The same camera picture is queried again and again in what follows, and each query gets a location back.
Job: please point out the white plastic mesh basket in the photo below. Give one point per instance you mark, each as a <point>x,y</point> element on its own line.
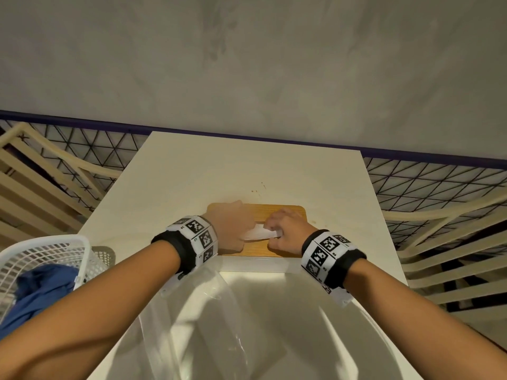
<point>47,249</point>

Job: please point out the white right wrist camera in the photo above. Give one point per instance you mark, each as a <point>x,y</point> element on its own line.
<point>338,296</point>

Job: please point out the person's right forearm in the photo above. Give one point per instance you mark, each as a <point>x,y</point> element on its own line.
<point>420,328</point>

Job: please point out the wooden lid with slot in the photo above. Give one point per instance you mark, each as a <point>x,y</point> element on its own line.
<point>261,213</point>

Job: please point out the person's left hand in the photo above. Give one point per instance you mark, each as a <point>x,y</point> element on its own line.
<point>231,225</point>

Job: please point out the person's left forearm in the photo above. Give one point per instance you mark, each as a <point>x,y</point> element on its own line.
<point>87,316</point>

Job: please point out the person's right hand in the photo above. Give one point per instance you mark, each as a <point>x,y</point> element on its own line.
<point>291,233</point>

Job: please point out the cream slatted wooden chair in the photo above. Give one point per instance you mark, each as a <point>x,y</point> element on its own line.
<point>35,182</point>
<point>455,257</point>

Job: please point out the left wristband with marker tags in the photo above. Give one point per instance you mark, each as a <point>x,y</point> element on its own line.
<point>186,241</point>

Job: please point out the blue cloth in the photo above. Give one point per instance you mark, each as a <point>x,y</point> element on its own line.
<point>39,288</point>

